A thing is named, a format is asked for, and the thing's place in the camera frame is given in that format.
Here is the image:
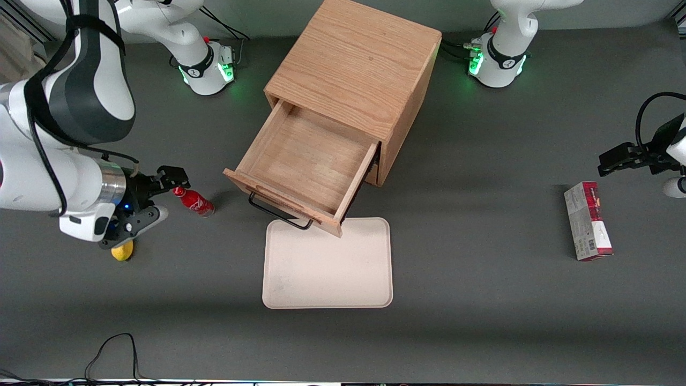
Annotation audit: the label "red cola bottle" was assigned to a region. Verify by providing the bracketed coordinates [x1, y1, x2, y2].
[172, 185, 215, 218]

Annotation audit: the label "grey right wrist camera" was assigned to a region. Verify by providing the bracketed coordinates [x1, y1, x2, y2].
[59, 213, 116, 242]

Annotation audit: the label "cream rectangular tray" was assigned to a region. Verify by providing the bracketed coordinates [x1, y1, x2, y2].
[262, 217, 394, 309]

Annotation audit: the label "wooden drawer cabinet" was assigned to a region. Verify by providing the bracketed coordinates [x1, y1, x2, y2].
[264, 0, 443, 187]

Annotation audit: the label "black cable on table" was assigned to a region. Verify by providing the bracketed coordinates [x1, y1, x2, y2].
[0, 333, 161, 386]

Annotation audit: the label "white equipment stand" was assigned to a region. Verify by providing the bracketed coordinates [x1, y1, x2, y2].
[0, 13, 48, 86]

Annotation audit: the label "black looped gripper cable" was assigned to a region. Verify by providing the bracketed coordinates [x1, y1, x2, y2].
[636, 92, 686, 156]

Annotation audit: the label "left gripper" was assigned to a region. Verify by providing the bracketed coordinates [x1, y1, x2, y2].
[598, 114, 686, 177]

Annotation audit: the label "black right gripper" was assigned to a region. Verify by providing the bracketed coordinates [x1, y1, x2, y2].
[99, 166, 191, 250]

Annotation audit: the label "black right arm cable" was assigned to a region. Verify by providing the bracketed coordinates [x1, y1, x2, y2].
[24, 0, 141, 218]

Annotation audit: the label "red tartan cardboard box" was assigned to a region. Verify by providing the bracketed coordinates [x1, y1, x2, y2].
[564, 181, 614, 262]

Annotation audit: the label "black right base cables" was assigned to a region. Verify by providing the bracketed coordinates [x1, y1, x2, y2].
[201, 4, 250, 42]

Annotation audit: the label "wooden drawer with handled pull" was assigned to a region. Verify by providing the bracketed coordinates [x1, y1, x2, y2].
[223, 99, 382, 238]

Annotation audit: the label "black left base cables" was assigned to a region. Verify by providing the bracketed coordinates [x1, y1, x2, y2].
[438, 11, 500, 64]

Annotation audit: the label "black wire drawer handle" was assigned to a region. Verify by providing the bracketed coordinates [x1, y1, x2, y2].
[248, 191, 314, 231]

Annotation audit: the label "aluminium frame profile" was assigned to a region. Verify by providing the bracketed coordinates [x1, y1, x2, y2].
[0, 0, 57, 43]

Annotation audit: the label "black base cables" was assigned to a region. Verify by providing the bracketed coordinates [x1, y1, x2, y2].
[438, 11, 500, 64]
[201, 4, 250, 42]

